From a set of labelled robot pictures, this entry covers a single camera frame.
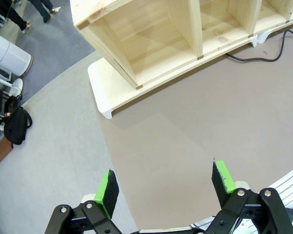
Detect person in red and blue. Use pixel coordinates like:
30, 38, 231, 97
28, 0, 62, 24

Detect brown flat board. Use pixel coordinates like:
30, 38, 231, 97
0, 137, 14, 164

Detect person's legs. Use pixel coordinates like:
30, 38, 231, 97
0, 0, 32, 34

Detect white stand fixture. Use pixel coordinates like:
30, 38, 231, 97
0, 70, 24, 98

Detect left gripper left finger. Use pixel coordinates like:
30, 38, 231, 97
45, 169, 124, 234

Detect black backpack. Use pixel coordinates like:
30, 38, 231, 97
3, 106, 33, 146

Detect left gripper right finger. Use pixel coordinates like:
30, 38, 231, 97
205, 158, 293, 234

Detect white cylindrical air purifier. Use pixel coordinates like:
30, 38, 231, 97
0, 31, 33, 77

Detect aluminium table frame rail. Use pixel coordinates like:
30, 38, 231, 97
190, 162, 293, 234

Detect black power cable with plug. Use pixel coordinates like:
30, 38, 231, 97
225, 29, 293, 62

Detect wooden riser with white legs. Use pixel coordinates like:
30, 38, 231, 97
87, 34, 258, 120
257, 16, 293, 44

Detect light wooden compartment shelf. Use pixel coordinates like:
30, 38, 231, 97
69, 0, 293, 90

